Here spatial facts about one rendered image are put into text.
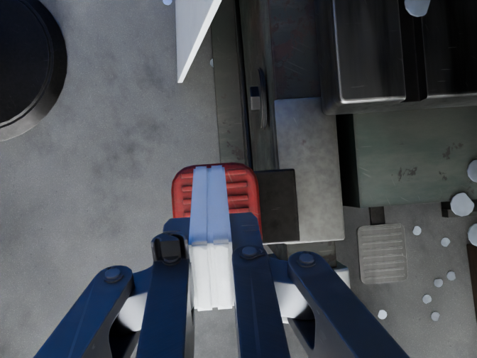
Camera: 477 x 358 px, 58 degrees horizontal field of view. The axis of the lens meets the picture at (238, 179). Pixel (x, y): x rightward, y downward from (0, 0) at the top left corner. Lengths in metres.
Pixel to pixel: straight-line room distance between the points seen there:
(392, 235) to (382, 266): 0.07
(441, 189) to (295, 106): 0.16
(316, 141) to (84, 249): 0.79
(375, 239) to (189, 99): 0.54
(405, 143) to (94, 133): 0.81
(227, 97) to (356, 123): 0.65
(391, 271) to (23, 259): 0.84
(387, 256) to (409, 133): 0.54
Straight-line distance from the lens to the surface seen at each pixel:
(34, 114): 1.14
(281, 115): 0.42
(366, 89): 0.38
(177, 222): 0.18
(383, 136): 0.44
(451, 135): 0.47
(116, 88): 1.11
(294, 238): 0.35
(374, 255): 0.95
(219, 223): 0.16
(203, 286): 0.16
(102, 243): 1.10
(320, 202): 0.42
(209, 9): 0.68
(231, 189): 0.29
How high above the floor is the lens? 1.05
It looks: 87 degrees down
